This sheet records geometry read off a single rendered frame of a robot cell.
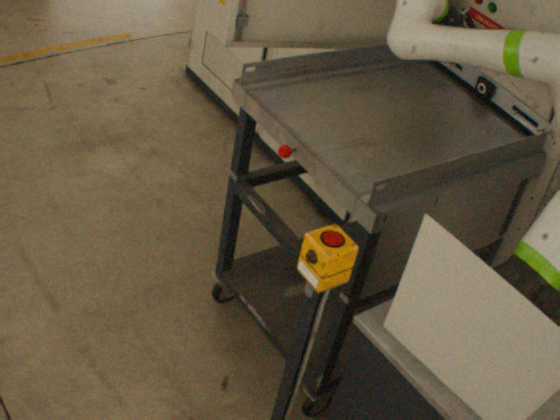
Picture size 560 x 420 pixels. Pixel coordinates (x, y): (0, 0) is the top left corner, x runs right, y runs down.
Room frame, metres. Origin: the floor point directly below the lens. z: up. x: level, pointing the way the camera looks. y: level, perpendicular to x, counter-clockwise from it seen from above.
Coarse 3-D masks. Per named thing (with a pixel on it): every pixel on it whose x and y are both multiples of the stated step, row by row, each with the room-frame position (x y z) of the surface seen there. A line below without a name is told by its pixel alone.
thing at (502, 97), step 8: (464, 64) 2.07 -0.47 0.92; (456, 72) 2.09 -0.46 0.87; (464, 72) 2.06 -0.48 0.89; (472, 72) 2.04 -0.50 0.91; (480, 72) 2.02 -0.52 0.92; (472, 80) 2.03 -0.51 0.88; (496, 88) 1.96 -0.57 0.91; (504, 88) 1.95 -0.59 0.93; (496, 96) 1.95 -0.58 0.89; (504, 96) 1.93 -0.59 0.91; (512, 96) 1.91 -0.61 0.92; (504, 104) 1.92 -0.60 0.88; (512, 104) 1.90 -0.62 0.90; (520, 104) 1.88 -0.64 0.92; (512, 112) 1.90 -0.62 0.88; (520, 112) 1.87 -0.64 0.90; (528, 112) 1.85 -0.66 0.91; (528, 120) 1.85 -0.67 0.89; (536, 120) 1.83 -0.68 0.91; (544, 120) 1.81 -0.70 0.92; (528, 128) 1.84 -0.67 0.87; (536, 128) 1.82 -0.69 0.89; (544, 128) 1.80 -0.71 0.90
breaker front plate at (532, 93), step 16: (464, 0) 2.14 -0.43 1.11; (496, 0) 2.05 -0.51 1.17; (512, 0) 2.00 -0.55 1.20; (528, 0) 1.96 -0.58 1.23; (544, 0) 1.92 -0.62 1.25; (496, 16) 2.03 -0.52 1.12; (512, 16) 1.99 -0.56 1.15; (528, 16) 1.95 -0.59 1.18; (544, 16) 1.91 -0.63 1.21; (496, 80) 1.98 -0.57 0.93; (512, 80) 1.94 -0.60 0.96; (528, 80) 1.90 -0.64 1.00; (528, 96) 1.88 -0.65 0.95; (544, 96) 1.84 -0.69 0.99; (544, 112) 1.82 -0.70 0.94
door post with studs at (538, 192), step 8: (552, 128) 1.75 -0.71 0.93; (552, 136) 1.74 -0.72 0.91; (544, 144) 1.76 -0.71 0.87; (552, 144) 1.73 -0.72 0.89; (544, 152) 1.75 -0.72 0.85; (552, 152) 1.72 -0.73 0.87; (552, 160) 1.72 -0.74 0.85; (544, 168) 1.73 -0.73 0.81; (552, 168) 1.71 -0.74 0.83; (544, 176) 1.72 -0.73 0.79; (536, 184) 1.73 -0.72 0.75; (544, 184) 1.71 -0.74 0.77; (536, 192) 1.72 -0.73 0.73; (536, 200) 1.72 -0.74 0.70; (528, 208) 1.73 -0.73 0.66; (536, 208) 1.71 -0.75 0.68; (528, 216) 1.72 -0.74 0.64; (520, 224) 1.73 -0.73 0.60; (528, 224) 1.71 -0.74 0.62; (520, 232) 1.72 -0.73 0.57; (512, 240) 1.73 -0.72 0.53; (512, 248) 1.72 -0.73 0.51
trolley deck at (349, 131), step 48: (240, 96) 1.72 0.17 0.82; (288, 96) 1.73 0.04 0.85; (336, 96) 1.78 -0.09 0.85; (384, 96) 1.85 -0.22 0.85; (432, 96) 1.92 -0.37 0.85; (288, 144) 1.54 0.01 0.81; (336, 144) 1.54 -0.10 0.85; (384, 144) 1.59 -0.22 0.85; (432, 144) 1.64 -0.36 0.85; (480, 144) 1.71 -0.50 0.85; (336, 192) 1.39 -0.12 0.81; (432, 192) 1.42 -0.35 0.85; (480, 192) 1.54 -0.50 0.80
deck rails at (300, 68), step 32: (256, 64) 1.76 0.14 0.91; (288, 64) 1.83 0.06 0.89; (320, 64) 1.90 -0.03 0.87; (352, 64) 1.99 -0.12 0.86; (384, 64) 2.06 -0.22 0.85; (448, 160) 1.47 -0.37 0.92; (480, 160) 1.56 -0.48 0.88; (512, 160) 1.66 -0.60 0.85; (384, 192) 1.34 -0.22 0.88; (416, 192) 1.41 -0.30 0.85
